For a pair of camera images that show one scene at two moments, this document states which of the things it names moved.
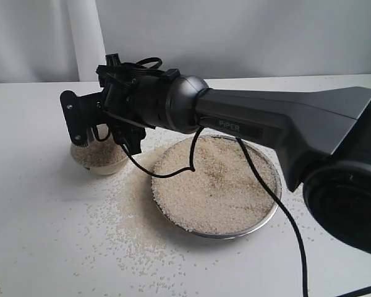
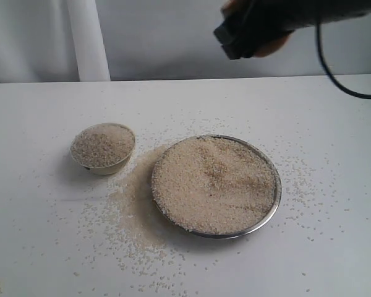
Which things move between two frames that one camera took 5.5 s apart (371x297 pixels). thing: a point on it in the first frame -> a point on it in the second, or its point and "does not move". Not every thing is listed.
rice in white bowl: [98, 153] does not move
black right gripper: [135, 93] -> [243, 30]
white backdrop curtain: [66, 41] does not move
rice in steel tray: [224, 193] does not move
